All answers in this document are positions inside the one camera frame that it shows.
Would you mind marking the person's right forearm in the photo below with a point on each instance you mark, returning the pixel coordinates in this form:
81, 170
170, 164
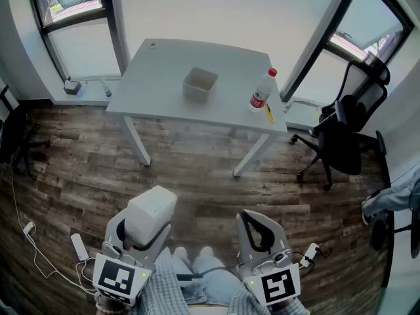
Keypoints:
282, 306

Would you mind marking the white power adapter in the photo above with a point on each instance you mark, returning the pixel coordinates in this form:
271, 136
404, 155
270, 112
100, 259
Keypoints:
29, 228

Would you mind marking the white square plastic container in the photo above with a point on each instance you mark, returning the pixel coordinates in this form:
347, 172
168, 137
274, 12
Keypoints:
197, 92

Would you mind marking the white rectangular box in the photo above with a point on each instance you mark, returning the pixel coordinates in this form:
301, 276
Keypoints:
147, 212

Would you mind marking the black armed office chair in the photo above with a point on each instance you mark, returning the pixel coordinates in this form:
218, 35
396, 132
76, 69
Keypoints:
16, 136

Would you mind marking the person's left white shoe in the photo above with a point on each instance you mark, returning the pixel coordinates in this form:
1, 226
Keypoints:
180, 252

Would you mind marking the black window frame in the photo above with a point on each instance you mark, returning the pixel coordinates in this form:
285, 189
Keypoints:
110, 18
315, 54

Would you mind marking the light grey table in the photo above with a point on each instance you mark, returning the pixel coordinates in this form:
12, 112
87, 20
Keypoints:
157, 84

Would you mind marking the small blue bottle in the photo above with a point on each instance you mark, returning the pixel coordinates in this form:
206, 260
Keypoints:
81, 91

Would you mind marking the black swivel stool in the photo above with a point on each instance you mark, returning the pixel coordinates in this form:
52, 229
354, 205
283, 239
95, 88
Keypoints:
379, 233

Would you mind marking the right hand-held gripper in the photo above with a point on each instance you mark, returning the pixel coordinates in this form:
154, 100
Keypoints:
279, 285

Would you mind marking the dark box on sill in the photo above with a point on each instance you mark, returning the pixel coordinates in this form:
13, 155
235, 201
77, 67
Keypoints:
72, 87

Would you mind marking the plaid shirt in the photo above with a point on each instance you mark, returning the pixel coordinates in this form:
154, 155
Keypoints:
164, 290

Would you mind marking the person's white shoe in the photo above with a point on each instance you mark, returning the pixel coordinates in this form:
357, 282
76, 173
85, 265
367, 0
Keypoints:
206, 251
180, 252

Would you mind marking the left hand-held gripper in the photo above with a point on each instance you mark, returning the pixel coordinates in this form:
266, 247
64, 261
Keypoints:
115, 276

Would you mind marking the clear bottle with red cap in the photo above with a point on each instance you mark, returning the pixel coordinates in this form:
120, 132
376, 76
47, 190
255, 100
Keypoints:
260, 94

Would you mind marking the white spray bottle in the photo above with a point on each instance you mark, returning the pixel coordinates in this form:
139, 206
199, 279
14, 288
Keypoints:
106, 90

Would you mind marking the white power strip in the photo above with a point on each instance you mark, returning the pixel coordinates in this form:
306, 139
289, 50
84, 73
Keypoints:
79, 246

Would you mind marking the blue jeans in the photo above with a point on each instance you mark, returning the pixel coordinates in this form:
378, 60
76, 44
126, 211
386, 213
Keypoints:
213, 284

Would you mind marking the person's right white shoe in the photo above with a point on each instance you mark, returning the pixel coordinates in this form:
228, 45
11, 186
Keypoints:
206, 251

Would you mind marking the small green bottle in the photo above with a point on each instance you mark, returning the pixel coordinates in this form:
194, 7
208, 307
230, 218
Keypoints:
288, 107

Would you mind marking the person's left forearm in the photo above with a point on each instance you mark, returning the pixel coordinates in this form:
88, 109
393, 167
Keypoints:
113, 302

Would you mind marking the black mesh office chair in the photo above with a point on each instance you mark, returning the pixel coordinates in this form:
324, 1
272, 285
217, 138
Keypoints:
344, 136

